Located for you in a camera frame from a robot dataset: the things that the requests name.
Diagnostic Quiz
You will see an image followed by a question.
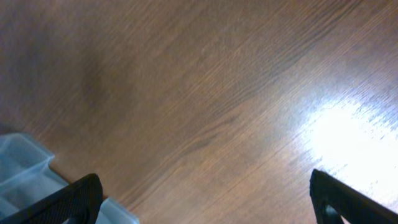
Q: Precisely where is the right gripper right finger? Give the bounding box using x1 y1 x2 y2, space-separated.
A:
310 169 397 224

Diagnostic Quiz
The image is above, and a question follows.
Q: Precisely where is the clear plastic storage bin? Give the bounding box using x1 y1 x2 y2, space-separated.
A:
1 133 139 224

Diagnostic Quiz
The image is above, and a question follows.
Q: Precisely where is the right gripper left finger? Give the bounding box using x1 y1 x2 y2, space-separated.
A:
1 173 103 224

